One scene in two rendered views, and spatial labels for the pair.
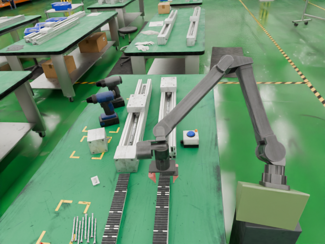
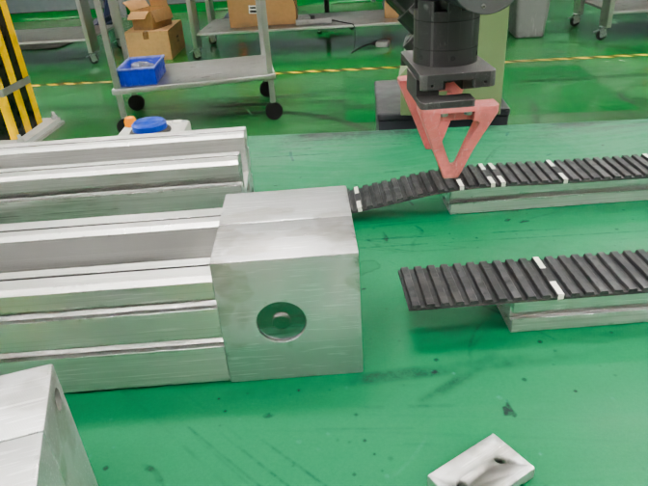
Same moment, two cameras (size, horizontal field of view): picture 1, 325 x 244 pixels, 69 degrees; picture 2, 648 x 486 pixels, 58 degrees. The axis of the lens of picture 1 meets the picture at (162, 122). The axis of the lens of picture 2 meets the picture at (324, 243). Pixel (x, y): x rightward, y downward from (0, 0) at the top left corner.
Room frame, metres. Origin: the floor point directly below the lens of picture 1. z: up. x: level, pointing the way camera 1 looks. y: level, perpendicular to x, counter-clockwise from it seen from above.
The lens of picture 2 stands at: (0.87, 0.54, 1.05)
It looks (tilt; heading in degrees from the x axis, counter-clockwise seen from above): 30 degrees down; 264
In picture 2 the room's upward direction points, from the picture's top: 4 degrees counter-clockwise
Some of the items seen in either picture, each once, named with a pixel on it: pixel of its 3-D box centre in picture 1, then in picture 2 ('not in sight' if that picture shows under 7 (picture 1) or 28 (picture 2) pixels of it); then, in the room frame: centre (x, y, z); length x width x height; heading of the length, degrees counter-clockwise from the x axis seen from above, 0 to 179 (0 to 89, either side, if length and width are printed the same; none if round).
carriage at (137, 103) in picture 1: (138, 104); not in sight; (1.30, 0.15, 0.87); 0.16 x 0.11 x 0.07; 175
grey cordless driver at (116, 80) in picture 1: (109, 93); not in sight; (1.46, 0.35, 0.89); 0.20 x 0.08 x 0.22; 107
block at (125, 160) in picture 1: (129, 159); (291, 270); (0.86, 0.18, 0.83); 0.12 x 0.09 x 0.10; 85
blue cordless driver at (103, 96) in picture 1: (101, 109); not in sight; (1.25, 0.36, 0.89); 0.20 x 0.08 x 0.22; 106
